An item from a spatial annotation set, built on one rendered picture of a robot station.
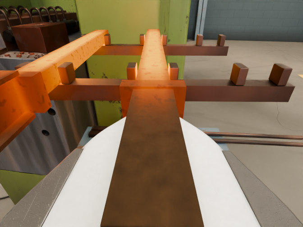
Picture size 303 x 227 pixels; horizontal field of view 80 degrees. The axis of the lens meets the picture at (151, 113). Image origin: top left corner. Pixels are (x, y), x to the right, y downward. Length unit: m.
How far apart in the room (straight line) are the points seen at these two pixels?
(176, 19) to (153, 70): 0.88
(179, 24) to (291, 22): 6.16
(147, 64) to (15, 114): 0.13
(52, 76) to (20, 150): 0.60
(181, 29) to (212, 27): 5.42
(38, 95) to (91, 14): 0.50
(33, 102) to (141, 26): 0.48
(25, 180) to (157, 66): 0.82
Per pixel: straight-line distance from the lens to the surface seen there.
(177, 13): 1.04
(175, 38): 1.05
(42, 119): 0.63
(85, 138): 0.55
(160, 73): 0.17
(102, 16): 0.65
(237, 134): 0.57
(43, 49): 0.60
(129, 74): 0.20
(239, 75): 0.22
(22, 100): 0.19
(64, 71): 0.22
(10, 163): 0.89
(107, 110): 0.76
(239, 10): 6.56
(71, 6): 1.08
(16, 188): 1.02
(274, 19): 6.89
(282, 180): 1.59
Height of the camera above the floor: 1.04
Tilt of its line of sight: 32 degrees down
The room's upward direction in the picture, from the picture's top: straight up
